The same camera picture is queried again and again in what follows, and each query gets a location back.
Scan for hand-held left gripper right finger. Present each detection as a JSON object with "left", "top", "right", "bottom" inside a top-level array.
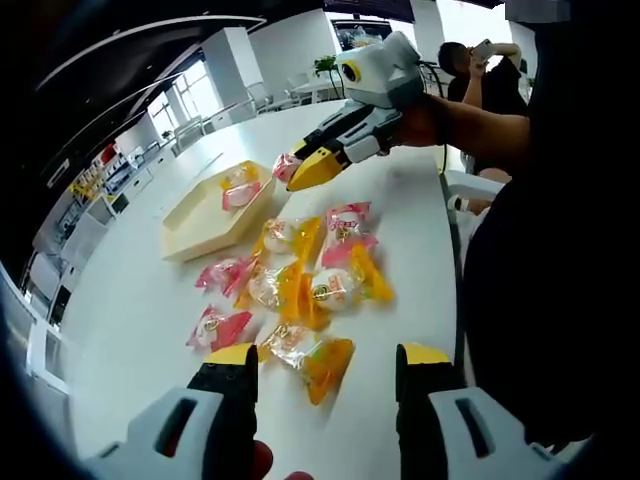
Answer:
[{"left": 394, "top": 342, "right": 566, "bottom": 480}]

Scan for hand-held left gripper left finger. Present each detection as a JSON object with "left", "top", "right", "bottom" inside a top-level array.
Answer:
[{"left": 82, "top": 343, "right": 261, "bottom": 480}]

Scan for pink marshmallow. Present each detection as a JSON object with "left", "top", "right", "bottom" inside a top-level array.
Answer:
[
  {"left": 271, "top": 152, "right": 304, "bottom": 184},
  {"left": 221, "top": 180, "right": 264, "bottom": 211}
]

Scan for yellow marshmallow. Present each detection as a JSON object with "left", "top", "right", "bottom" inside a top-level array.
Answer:
[{"left": 219, "top": 160, "right": 264, "bottom": 190}]

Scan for pile of marshmallows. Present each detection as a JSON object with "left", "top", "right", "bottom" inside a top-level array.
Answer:
[{"left": 185, "top": 200, "right": 396, "bottom": 407}]

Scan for beige hexagonal bowl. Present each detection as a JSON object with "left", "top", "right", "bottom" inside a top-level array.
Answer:
[{"left": 162, "top": 159, "right": 279, "bottom": 264}]

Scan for person's right hand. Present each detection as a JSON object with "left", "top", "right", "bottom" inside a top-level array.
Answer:
[{"left": 387, "top": 92, "right": 451, "bottom": 151}]

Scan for person's left hand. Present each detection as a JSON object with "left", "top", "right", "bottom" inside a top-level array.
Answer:
[{"left": 252, "top": 439, "right": 316, "bottom": 480}]

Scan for monitor screen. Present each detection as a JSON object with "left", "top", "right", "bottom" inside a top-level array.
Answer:
[{"left": 332, "top": 19, "right": 391, "bottom": 54}]

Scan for small white table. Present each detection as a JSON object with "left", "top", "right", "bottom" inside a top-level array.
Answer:
[{"left": 289, "top": 79, "right": 346, "bottom": 106}]

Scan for potted green plant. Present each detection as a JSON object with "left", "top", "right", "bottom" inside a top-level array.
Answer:
[{"left": 312, "top": 54, "right": 339, "bottom": 96}]

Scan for black hanging panel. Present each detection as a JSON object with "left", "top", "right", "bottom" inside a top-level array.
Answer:
[{"left": 322, "top": 0, "right": 416, "bottom": 24}]

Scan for white round table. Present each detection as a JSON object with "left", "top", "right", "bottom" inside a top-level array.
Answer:
[{"left": 64, "top": 97, "right": 469, "bottom": 480}]

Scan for curved ceiling light strip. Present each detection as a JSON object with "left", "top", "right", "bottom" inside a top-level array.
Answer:
[{"left": 34, "top": 17, "right": 267, "bottom": 91}]

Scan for person in black shirt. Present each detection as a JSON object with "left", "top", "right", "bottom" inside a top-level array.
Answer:
[{"left": 462, "top": 0, "right": 640, "bottom": 451}]

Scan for yellow lattice stand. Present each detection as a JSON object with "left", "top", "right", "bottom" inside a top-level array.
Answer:
[{"left": 67, "top": 169, "right": 109, "bottom": 201}]

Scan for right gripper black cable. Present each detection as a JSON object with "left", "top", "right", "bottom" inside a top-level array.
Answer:
[{"left": 418, "top": 59, "right": 451, "bottom": 175}]

